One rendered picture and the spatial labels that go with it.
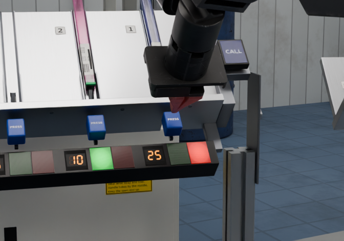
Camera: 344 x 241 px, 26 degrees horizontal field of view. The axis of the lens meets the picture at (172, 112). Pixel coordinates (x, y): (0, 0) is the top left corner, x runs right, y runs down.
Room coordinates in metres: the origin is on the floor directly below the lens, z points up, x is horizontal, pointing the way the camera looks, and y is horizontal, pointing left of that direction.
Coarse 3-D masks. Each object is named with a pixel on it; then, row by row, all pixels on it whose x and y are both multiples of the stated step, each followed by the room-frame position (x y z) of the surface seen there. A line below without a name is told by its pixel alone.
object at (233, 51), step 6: (222, 42) 1.12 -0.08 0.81; (228, 42) 1.13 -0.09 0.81; (234, 42) 1.13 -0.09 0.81; (240, 42) 1.13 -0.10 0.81; (222, 48) 1.12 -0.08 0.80; (228, 48) 1.12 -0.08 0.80; (234, 48) 1.12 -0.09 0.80; (240, 48) 1.12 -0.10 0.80; (228, 54) 1.11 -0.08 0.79; (234, 54) 1.11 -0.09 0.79; (240, 54) 1.11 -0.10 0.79; (228, 60) 1.10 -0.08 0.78; (234, 60) 1.10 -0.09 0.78; (240, 60) 1.10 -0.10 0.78; (246, 60) 1.11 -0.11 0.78
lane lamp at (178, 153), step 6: (168, 144) 1.04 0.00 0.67; (174, 144) 1.04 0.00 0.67; (180, 144) 1.04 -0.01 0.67; (168, 150) 1.03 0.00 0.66; (174, 150) 1.03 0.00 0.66; (180, 150) 1.03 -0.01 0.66; (186, 150) 1.03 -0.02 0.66; (174, 156) 1.02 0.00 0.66; (180, 156) 1.02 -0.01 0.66; (186, 156) 1.03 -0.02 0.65; (174, 162) 1.01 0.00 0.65; (180, 162) 1.02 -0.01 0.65; (186, 162) 1.02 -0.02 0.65
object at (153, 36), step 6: (144, 0) 1.21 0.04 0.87; (144, 6) 1.20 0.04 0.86; (150, 6) 1.20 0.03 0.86; (144, 12) 1.19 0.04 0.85; (150, 12) 1.19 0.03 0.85; (144, 18) 1.19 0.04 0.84; (150, 18) 1.18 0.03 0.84; (150, 24) 1.17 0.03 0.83; (150, 30) 1.16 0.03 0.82; (156, 30) 1.17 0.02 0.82; (150, 36) 1.15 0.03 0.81; (156, 36) 1.16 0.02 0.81; (150, 42) 1.15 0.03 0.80
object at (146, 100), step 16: (208, 96) 1.07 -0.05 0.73; (0, 112) 1.00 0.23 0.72; (16, 112) 1.00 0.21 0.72; (32, 112) 1.01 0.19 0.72; (48, 112) 1.02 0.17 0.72; (64, 112) 1.02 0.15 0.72; (80, 112) 1.03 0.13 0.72; (96, 112) 1.04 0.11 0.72; (112, 112) 1.04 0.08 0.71; (128, 112) 1.05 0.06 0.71; (144, 112) 1.06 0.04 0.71; (160, 112) 1.07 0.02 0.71; (192, 112) 1.08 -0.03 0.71; (208, 112) 1.09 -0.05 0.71; (0, 128) 1.02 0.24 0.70; (32, 128) 1.04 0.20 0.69; (48, 128) 1.04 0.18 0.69; (64, 128) 1.05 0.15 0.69; (80, 128) 1.06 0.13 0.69; (112, 128) 1.07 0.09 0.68; (128, 128) 1.08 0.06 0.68; (144, 128) 1.09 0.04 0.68; (160, 128) 1.10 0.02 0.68; (192, 128) 1.11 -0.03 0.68
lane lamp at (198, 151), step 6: (192, 144) 1.04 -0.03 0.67; (198, 144) 1.04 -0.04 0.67; (204, 144) 1.05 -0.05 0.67; (192, 150) 1.03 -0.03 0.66; (198, 150) 1.04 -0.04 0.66; (204, 150) 1.04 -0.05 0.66; (192, 156) 1.03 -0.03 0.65; (198, 156) 1.03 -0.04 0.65; (204, 156) 1.03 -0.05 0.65; (192, 162) 1.02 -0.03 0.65; (198, 162) 1.02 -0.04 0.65; (204, 162) 1.02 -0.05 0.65; (210, 162) 1.03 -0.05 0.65
